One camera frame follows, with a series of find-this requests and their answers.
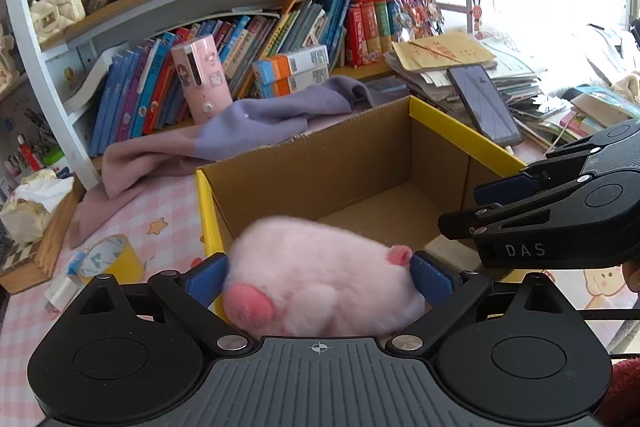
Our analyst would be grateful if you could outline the pink plush toy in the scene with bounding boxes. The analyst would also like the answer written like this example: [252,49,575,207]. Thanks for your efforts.
[222,216,428,339]

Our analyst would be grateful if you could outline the cream quilted pearl handbag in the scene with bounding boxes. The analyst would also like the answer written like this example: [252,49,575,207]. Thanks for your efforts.
[25,0,87,45]

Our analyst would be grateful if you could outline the wooden tray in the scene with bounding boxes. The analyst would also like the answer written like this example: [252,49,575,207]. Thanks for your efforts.
[0,177,86,295]

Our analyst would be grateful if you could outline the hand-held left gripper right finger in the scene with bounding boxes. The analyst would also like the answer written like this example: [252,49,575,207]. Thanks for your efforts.
[390,252,566,355]

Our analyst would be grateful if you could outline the crumpled tissue paper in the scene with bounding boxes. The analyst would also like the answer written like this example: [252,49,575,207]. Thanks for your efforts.
[0,169,76,243]

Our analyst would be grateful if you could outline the white open book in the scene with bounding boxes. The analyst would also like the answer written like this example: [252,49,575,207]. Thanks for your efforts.
[62,49,118,112]

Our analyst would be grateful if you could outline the white eraser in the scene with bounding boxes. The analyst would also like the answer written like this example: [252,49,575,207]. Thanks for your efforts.
[424,236,478,269]

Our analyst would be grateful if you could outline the stack of papers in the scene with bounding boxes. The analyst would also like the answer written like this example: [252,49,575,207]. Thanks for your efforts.
[390,32,551,142]

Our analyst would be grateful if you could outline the purple pink cloth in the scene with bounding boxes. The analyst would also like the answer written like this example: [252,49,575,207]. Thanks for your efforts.
[67,75,411,250]

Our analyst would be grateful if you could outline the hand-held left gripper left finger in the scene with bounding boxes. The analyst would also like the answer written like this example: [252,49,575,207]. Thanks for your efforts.
[80,253,253,355]

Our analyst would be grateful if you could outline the cardboard box yellow rim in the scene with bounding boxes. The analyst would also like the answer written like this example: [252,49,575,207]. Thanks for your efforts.
[195,96,528,323]

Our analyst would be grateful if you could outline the orange white carton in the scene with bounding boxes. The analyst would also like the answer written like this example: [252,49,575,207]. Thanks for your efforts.
[255,69,331,98]
[252,45,329,82]

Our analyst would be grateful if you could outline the row of colourful books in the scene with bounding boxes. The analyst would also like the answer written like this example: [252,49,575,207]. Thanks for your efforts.
[90,0,401,158]

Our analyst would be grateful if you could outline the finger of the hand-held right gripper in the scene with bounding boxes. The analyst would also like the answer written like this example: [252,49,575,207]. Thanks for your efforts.
[437,172,601,240]
[472,119,640,208]

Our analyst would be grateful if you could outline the pink cylindrical device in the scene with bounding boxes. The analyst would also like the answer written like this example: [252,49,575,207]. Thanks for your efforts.
[171,34,233,125]

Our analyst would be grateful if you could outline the yellow tape roll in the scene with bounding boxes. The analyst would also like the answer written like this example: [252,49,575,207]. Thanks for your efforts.
[75,234,145,285]

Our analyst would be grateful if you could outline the black smartphone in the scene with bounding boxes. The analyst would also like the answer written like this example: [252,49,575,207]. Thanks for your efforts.
[446,64,524,148]

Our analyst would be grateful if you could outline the red fleece clothing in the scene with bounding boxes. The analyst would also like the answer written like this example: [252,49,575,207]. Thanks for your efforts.
[597,354,640,427]

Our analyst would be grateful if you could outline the white wooden bookshelf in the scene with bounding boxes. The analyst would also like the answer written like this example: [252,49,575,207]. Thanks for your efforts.
[0,0,481,190]

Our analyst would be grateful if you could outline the brown paper envelope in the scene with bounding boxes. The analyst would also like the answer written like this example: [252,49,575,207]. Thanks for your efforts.
[392,32,498,72]

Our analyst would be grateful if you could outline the teal flat box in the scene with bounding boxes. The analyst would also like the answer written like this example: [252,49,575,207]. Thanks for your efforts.
[570,84,640,128]

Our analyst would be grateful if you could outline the shiny foil ornament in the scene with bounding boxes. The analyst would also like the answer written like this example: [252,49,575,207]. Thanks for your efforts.
[395,0,446,42]

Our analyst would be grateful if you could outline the pink checked tablecloth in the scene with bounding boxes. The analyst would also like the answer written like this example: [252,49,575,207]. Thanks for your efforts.
[0,134,640,427]

